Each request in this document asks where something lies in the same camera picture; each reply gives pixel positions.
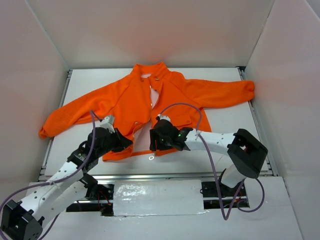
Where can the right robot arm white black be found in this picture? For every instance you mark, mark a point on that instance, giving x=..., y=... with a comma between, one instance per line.
x=246, y=152

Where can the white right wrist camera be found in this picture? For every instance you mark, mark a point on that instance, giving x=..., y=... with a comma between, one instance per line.
x=162, y=118

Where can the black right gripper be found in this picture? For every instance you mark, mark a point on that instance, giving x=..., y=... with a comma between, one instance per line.
x=155, y=139

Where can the aluminium table rail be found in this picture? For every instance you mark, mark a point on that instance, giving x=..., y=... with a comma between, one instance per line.
x=152, y=177

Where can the orange zip jacket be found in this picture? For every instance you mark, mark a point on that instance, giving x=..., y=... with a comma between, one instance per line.
x=140, y=96

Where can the white cover board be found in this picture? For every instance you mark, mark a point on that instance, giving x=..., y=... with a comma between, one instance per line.
x=157, y=198

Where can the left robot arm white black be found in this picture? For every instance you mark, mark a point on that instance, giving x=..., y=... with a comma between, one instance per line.
x=25, y=219

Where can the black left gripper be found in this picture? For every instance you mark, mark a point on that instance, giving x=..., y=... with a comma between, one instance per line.
x=116, y=139

